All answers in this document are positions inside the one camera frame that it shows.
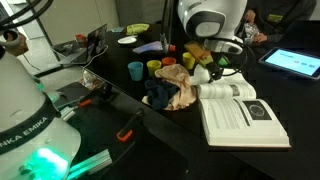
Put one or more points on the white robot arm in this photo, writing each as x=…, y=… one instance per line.
x=36, y=143

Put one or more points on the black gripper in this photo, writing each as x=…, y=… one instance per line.
x=213, y=66

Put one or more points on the yellow cup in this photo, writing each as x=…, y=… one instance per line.
x=188, y=61

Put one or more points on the yellow-green cup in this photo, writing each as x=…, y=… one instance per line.
x=152, y=66

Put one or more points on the white plate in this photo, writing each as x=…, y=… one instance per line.
x=127, y=40

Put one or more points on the orange mug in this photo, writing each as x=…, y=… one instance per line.
x=80, y=38

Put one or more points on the tablet with lit screen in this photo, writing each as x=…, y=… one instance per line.
x=297, y=63

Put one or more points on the black orange clamp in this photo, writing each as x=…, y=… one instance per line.
x=126, y=132
x=103, y=92

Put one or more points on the orange cup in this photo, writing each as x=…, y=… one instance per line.
x=168, y=61

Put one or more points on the small orange object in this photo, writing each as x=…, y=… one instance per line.
x=172, y=48

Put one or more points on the seated person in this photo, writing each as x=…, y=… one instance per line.
x=273, y=17

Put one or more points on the green ball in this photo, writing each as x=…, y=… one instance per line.
x=223, y=62

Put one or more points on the wooden camera mount block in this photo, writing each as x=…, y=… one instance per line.
x=201, y=55

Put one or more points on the green yellow cloth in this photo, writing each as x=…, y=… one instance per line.
x=136, y=28

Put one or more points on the blue cup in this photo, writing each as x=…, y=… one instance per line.
x=136, y=70

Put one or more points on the UIST blue book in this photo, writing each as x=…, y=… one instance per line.
x=153, y=47

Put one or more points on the open laptop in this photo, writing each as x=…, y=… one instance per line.
x=96, y=44

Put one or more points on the white book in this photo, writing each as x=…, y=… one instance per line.
x=231, y=114

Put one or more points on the beige cloth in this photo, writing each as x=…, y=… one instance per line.
x=178, y=75

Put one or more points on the dark blue cloth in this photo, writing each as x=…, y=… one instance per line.
x=159, y=93

